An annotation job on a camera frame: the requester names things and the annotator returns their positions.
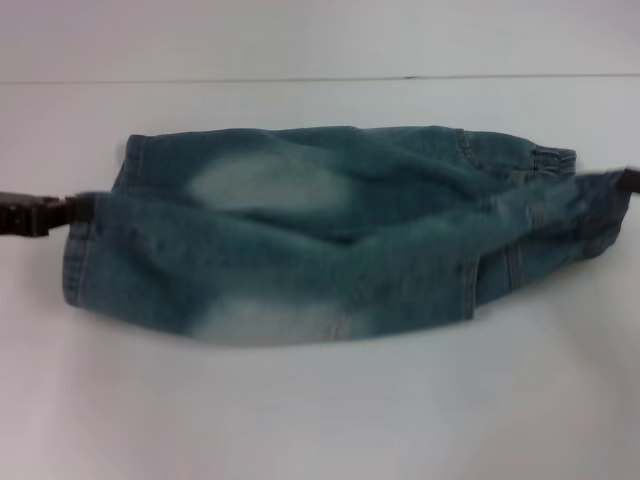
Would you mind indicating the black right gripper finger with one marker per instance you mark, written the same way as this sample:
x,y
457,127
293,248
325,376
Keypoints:
x,y
631,181

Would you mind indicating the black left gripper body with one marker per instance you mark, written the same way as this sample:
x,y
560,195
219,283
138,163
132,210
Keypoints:
x,y
27,212

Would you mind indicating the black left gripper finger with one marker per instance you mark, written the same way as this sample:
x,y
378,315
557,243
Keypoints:
x,y
80,210

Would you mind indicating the blue denim shorts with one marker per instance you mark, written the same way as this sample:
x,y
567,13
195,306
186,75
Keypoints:
x,y
325,240

